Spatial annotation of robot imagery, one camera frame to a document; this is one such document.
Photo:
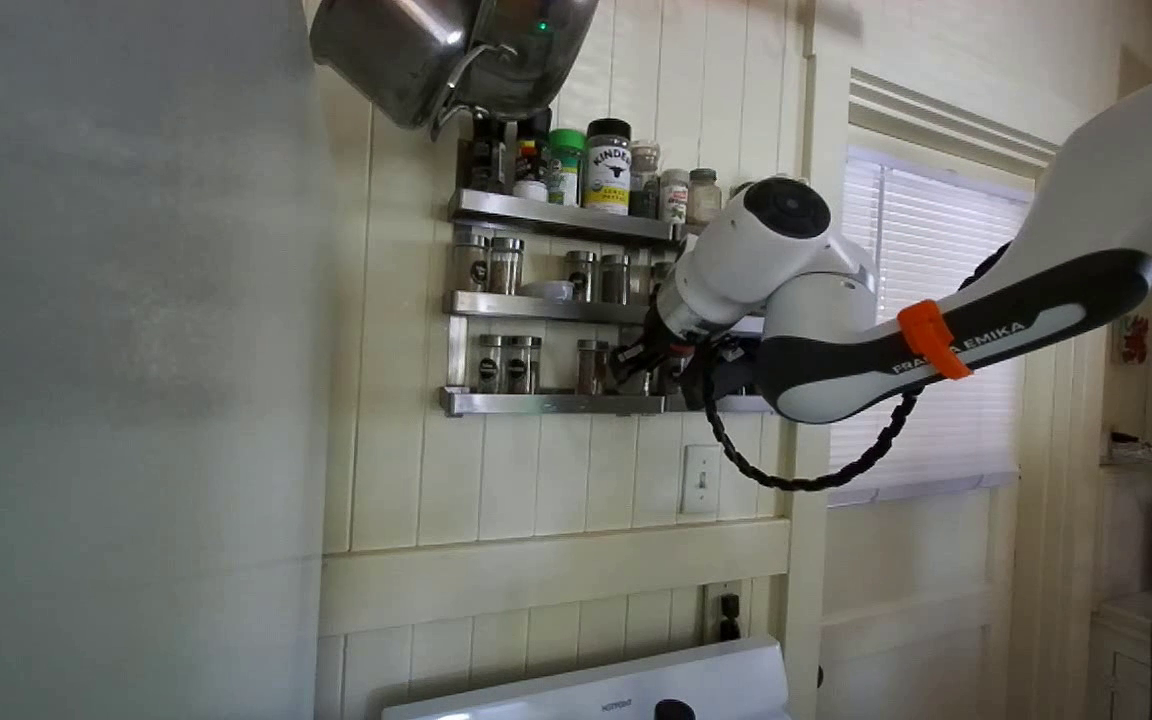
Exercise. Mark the slim glass bottle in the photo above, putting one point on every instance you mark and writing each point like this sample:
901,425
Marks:
647,181

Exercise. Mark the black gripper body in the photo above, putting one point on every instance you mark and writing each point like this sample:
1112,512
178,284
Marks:
681,361

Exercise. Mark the wall outlet with black plug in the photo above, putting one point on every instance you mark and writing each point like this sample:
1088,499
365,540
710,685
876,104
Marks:
725,614

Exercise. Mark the hanging stainless steel pot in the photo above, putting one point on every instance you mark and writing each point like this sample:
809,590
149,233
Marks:
381,63
538,52

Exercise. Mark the green lid bottle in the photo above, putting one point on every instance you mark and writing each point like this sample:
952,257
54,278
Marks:
567,166

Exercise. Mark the white gas stove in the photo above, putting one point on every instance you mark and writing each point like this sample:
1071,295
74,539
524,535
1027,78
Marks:
579,685

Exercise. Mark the cream cabinet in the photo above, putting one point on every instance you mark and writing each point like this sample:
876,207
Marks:
1123,664

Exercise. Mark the clear glass jar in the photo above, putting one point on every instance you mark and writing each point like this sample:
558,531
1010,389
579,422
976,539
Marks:
706,189

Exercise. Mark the black stove dial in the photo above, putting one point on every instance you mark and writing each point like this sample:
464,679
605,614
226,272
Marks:
674,709

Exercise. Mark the three-tier steel spice rack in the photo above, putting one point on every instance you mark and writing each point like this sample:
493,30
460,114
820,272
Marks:
538,305

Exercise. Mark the small red white bottle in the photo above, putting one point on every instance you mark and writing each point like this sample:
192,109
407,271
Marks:
531,181

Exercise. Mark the small glass spice jar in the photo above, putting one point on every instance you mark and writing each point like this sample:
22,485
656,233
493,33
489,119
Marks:
614,280
522,366
591,366
579,278
505,266
489,366

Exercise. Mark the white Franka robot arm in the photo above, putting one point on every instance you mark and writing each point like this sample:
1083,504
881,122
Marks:
791,266

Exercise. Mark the white window blind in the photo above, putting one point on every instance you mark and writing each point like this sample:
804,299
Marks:
976,441

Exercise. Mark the white refrigerator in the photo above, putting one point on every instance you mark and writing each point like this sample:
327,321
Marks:
120,402

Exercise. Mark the cream wooden door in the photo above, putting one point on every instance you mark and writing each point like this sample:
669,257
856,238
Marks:
908,624

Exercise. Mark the white light switch plate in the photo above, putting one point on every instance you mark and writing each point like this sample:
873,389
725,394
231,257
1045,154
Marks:
699,485

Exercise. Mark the tall dark bottle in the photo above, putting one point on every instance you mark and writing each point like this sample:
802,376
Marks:
485,158

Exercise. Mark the white label spice jar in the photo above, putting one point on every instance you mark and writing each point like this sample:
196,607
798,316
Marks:
674,194

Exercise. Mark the large bottle yellow label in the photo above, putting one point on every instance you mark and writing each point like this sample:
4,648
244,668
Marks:
609,171

